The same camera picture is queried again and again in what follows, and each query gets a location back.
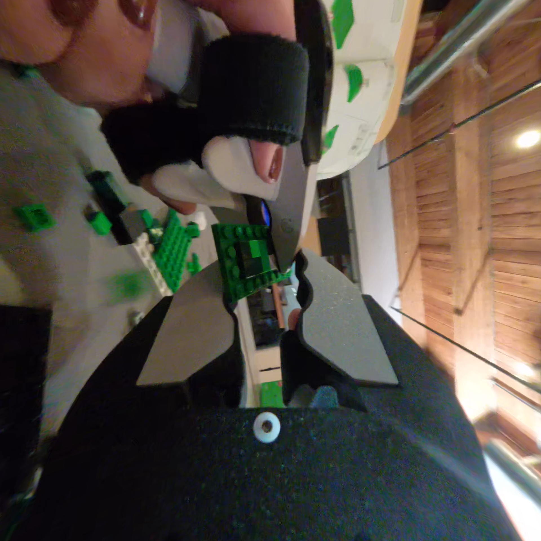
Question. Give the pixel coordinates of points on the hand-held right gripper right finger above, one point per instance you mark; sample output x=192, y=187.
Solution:
x=342, y=334

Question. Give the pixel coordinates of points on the grey desk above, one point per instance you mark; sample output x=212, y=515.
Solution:
x=55, y=160

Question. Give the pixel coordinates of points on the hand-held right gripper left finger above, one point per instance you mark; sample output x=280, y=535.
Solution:
x=186, y=334

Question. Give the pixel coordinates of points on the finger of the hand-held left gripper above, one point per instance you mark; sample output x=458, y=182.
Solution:
x=291, y=203

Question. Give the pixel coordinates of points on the small green lego brick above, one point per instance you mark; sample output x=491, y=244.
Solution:
x=100, y=222
x=194, y=265
x=34, y=217

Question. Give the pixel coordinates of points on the green square lego plate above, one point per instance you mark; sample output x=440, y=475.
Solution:
x=230, y=253

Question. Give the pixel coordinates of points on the green lego plate build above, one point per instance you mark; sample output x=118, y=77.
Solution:
x=173, y=249

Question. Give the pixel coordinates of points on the round ceiling light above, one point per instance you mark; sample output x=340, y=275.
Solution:
x=528, y=138

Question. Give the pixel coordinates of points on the grey lego brick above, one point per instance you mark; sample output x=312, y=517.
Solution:
x=133, y=222

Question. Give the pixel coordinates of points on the person's left hand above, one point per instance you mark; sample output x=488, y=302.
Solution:
x=63, y=34

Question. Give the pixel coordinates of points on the black lego brick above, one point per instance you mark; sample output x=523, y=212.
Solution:
x=105, y=188

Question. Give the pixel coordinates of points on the metal ceiling pipe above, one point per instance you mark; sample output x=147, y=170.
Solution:
x=456, y=46

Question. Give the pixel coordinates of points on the white lego brick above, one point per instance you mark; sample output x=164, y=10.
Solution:
x=148, y=262

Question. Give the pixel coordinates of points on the lego instruction booklet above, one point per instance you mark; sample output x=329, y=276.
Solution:
x=372, y=42

